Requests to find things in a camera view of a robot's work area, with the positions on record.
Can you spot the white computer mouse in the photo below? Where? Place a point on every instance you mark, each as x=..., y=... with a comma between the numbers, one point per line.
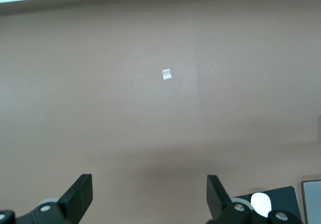
x=260, y=204

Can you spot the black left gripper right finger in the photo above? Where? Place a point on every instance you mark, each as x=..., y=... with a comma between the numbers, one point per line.
x=218, y=201

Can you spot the black mouse pad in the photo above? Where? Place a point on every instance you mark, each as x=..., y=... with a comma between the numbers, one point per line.
x=283, y=199

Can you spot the small tape square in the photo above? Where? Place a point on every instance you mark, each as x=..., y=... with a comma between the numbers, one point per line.
x=166, y=73

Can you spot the silver closed laptop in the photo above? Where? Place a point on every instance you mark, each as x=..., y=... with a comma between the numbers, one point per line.
x=312, y=204

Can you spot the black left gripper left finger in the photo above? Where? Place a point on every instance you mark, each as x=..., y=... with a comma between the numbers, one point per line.
x=75, y=199

